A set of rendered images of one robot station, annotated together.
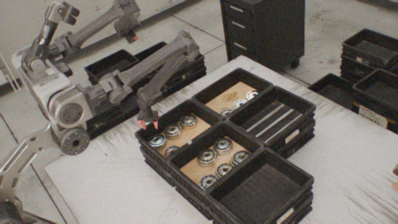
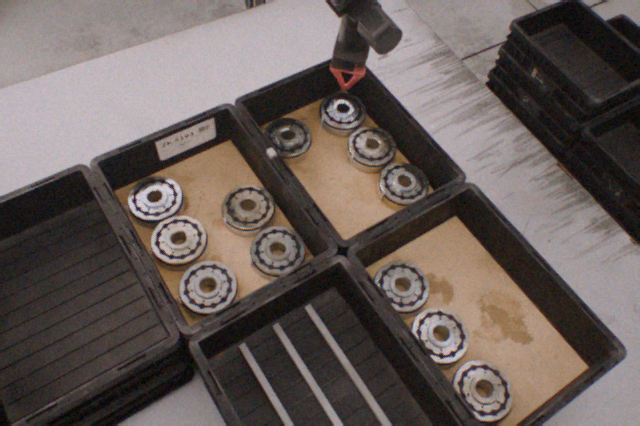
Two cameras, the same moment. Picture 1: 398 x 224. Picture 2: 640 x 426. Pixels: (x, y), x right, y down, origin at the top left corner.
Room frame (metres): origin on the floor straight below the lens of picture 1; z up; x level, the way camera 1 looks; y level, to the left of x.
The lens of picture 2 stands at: (1.54, -0.58, 1.81)
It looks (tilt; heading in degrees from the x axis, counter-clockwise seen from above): 58 degrees down; 83
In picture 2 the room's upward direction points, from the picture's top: 8 degrees clockwise
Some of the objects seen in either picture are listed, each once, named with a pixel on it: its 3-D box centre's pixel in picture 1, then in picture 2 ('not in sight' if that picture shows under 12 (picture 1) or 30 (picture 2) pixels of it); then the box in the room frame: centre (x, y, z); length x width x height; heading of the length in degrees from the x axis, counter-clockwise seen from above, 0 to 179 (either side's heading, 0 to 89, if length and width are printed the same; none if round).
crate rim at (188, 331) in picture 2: (214, 154); (211, 207); (1.41, -0.03, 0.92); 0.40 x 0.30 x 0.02; 123
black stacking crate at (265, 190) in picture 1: (260, 195); (54, 300); (1.16, -0.20, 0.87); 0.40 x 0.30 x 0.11; 123
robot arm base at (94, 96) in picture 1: (93, 96); not in sight; (1.34, 0.40, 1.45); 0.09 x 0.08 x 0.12; 30
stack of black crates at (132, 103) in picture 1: (142, 109); (632, 186); (2.69, 0.46, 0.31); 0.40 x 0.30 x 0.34; 120
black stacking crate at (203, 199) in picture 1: (216, 162); (213, 221); (1.41, -0.03, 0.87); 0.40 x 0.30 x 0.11; 123
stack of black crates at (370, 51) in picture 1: (372, 68); not in sight; (2.55, -1.41, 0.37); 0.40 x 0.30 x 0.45; 30
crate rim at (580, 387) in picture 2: (232, 92); (480, 302); (1.88, -0.21, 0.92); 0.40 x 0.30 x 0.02; 123
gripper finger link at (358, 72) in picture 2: (152, 122); (348, 67); (1.66, 0.25, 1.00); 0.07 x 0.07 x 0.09; 78
